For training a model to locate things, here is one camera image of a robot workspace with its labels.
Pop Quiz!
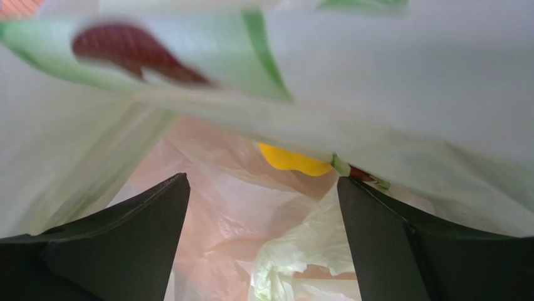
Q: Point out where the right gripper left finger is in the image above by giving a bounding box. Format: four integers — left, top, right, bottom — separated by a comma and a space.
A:
1, 173, 191, 300

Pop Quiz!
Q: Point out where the translucent yellow plastic bag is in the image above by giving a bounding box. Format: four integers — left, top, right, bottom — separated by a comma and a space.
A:
1, 1, 533, 300

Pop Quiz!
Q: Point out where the yellow fake pepper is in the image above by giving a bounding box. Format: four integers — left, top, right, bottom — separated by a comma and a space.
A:
258, 143, 333, 177

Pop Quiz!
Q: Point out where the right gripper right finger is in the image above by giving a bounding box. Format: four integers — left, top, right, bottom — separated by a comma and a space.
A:
337, 177, 533, 300

